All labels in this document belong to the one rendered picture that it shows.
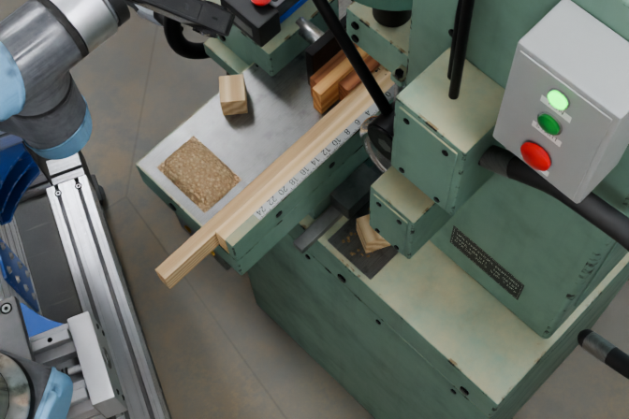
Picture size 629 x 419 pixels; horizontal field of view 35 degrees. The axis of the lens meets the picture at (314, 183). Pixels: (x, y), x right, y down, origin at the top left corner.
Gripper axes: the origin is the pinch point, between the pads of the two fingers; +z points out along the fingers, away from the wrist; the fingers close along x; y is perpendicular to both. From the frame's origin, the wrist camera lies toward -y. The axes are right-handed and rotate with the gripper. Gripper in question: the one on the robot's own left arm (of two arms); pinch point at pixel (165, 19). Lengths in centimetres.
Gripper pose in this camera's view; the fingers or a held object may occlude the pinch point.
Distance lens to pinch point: 168.0
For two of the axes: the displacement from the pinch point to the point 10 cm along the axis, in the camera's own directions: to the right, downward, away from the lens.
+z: 5.8, 8.0, 1.3
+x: -7.6, 5.9, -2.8
